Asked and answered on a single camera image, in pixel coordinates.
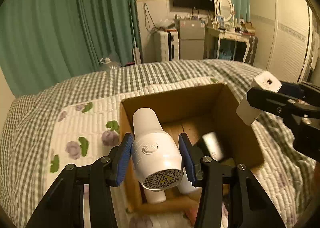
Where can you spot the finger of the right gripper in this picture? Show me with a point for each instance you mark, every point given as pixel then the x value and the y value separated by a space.
pixel 283 105
pixel 304 91

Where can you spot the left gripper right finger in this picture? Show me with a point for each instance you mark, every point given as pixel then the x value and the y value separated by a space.
pixel 249 206

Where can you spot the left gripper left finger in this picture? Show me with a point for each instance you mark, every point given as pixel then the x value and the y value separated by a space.
pixel 63 203

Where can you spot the white power adapter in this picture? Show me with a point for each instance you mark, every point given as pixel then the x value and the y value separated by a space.
pixel 262 85

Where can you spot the grey 65W charger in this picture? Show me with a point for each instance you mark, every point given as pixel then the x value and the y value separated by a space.
pixel 213 146

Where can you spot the white handheld device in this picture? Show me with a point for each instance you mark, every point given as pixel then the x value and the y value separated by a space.
pixel 155 155

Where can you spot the grey checked bedspread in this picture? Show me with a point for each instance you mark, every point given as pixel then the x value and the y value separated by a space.
pixel 28 156

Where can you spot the pink patterned pouch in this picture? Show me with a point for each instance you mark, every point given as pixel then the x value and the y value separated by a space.
pixel 191 214

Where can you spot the white tube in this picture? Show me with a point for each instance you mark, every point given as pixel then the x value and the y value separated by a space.
pixel 186 187

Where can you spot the white louvered wardrobe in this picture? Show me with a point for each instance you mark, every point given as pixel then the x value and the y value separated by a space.
pixel 283 29

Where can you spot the brown cardboard box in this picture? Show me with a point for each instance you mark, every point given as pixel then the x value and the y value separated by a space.
pixel 188 114

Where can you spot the floral white quilted mat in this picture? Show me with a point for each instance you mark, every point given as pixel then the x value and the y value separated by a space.
pixel 81 138

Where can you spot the blue basket under table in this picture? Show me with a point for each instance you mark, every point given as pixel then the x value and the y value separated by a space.
pixel 225 55

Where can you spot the red capped white bottle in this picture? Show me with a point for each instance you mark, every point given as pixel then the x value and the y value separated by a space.
pixel 154 194

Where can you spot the white dressing table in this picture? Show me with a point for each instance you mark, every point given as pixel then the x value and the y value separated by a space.
pixel 214 37

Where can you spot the oval white vanity mirror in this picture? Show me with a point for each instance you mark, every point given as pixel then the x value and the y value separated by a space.
pixel 224 12

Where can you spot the grey mini fridge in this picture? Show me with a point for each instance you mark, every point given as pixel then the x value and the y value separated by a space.
pixel 191 38

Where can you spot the white suitcase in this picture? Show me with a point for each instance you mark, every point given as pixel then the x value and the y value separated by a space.
pixel 166 46

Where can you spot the clear water jug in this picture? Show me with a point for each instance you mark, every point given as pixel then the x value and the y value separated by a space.
pixel 106 64

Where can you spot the large green curtain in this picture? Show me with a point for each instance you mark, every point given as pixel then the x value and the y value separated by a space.
pixel 44 42

